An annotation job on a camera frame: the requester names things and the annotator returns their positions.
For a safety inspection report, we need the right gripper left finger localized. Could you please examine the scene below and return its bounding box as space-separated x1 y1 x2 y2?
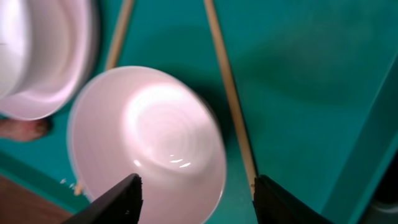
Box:
63 174 143 224

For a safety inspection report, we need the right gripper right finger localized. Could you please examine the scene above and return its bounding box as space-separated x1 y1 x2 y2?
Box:
252 175 331 224

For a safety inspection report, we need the white upturned bowl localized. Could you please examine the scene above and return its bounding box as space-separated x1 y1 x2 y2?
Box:
67 66 226 223

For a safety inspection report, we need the white bowl with food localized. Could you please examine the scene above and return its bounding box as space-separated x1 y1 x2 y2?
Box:
1 0 30 97

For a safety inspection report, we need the right wooden chopstick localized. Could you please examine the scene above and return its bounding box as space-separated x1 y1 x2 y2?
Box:
204 0 257 198

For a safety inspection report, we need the wooden chopstick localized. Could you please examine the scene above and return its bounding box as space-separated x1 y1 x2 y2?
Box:
67 1 134 201
204 0 257 198

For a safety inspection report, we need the left wooden chopstick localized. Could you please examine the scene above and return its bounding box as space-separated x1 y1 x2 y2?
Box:
67 1 134 201

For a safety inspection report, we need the white plate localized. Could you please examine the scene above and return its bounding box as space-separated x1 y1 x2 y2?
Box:
1 0 99 121

